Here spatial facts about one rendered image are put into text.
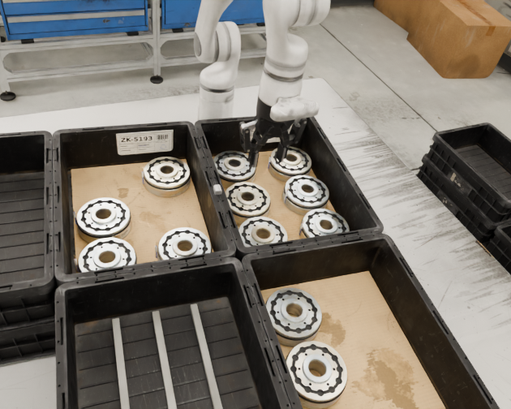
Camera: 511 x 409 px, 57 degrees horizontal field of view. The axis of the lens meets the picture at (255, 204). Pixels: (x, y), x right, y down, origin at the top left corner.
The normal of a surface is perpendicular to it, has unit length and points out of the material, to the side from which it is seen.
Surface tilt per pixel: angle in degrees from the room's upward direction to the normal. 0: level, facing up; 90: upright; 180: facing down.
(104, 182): 0
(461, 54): 90
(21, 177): 0
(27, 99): 0
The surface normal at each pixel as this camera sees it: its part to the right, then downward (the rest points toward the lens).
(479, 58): 0.23, 0.71
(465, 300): 0.13, -0.70
